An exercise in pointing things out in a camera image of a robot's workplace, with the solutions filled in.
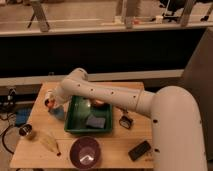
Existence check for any blue cloth on floor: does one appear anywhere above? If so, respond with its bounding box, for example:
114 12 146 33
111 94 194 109
15 108 31 126

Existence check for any green plastic tray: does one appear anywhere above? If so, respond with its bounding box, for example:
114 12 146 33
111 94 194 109
64 96 113 134

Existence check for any purple plastic bowl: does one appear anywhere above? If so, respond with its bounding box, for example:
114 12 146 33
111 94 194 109
69 136 101 170

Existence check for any blue sponge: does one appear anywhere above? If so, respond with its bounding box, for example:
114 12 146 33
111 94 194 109
86 115 106 129

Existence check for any white can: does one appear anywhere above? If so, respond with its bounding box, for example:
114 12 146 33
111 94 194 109
45 89 54 100

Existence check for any orange pepper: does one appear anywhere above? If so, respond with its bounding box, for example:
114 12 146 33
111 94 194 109
46 101 54 109

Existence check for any metal cup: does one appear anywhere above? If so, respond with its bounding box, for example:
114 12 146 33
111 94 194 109
19 124 36 140

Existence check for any black cable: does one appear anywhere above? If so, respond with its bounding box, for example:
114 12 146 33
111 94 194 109
1 113 20 155

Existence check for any black rectangular block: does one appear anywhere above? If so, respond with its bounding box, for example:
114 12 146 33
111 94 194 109
128 141 151 161

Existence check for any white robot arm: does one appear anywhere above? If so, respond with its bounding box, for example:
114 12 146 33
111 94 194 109
52 68 208 171

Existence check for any blue plastic cup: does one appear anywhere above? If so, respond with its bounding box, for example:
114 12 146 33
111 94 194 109
50 106 65 120

